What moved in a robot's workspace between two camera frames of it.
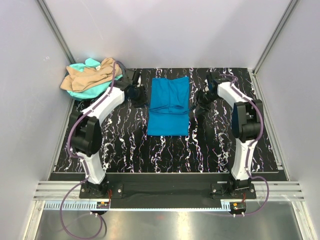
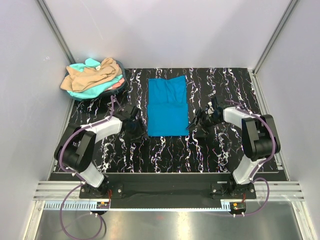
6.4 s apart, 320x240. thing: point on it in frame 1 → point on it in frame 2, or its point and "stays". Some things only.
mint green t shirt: (94, 91) stays
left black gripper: (140, 97) → (135, 128)
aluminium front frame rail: (58, 191) stays
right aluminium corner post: (275, 35) stays
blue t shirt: (169, 112) stays
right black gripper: (201, 100) → (202, 120)
